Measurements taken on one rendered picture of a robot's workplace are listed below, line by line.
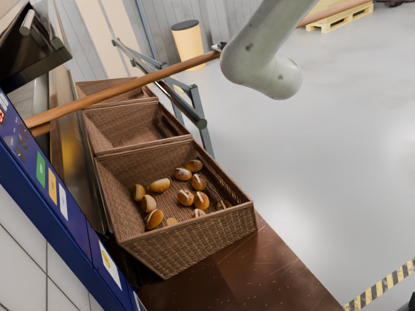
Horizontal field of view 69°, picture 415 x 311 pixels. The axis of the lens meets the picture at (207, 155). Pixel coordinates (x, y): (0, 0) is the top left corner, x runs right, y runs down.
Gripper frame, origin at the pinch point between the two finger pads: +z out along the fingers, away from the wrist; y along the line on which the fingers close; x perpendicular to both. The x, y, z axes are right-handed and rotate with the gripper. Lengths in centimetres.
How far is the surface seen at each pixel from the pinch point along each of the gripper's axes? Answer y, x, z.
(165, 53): 96, 71, 363
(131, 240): 36, -53, -27
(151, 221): 56, -45, -2
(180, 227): 40, -37, -27
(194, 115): 1.8, -24.1, -31.7
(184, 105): 1.7, -24.0, -24.0
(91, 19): 17, -15, 316
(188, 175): 57, -21, 17
